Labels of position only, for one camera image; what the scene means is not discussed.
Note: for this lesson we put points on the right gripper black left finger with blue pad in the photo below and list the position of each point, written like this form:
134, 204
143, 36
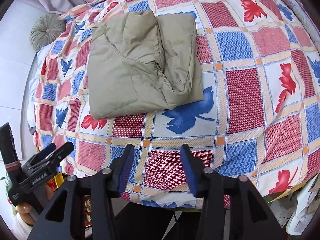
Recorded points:
64, 216

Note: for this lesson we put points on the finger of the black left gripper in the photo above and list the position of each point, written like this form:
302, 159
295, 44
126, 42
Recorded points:
52, 160
35, 159

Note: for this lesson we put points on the khaki puffer jacket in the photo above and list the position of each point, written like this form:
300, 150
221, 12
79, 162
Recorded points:
140, 63

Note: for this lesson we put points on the white sleeve forearm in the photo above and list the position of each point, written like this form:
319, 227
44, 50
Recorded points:
20, 229

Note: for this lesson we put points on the person's left hand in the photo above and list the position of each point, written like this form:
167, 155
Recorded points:
24, 208

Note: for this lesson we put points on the round grey-green pleated cushion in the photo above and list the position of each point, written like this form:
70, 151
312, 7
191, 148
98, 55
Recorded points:
45, 30

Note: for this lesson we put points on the patchwork leaf print bedspread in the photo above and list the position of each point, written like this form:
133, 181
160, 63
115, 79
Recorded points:
258, 67

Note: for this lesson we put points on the pink floral quilt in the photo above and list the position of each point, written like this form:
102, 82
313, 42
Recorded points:
308, 15

